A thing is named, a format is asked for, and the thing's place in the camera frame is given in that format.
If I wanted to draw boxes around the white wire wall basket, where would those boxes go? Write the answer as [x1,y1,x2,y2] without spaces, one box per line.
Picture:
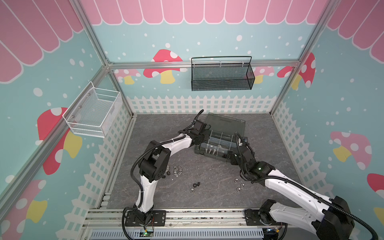
[63,82,123,138]

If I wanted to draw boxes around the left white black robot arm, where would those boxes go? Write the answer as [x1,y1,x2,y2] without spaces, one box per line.
[122,110,209,228]

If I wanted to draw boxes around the black mesh wall basket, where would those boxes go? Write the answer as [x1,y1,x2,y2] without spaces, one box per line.
[191,56,256,92]

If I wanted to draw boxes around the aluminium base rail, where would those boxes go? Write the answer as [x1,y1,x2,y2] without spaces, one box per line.
[82,208,248,230]

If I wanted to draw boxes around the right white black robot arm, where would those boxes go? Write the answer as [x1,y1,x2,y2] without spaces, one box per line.
[232,132,379,240]

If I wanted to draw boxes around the grey plastic organizer box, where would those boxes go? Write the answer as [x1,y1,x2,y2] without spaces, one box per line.
[194,113,246,165]

